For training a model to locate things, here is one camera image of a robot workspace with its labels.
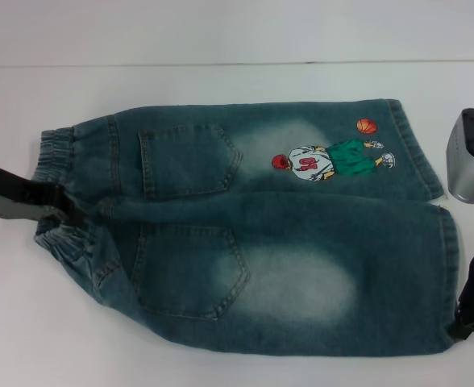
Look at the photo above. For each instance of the blue denim shorts with embroidery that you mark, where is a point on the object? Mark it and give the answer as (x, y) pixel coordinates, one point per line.
(261, 234)

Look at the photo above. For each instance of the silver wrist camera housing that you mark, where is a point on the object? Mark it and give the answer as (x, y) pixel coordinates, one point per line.
(466, 173)

